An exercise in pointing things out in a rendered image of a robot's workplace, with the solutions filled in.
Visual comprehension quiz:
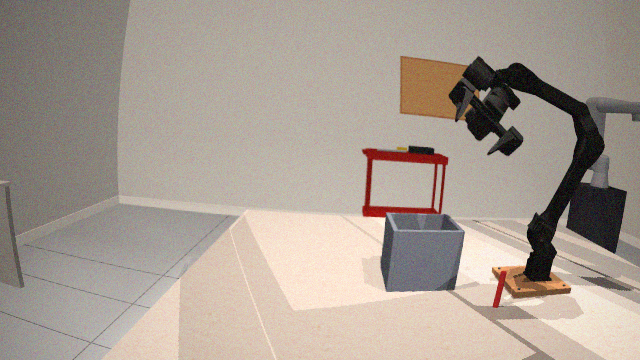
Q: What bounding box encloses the red peg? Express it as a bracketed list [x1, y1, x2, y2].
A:
[493, 271, 507, 308]

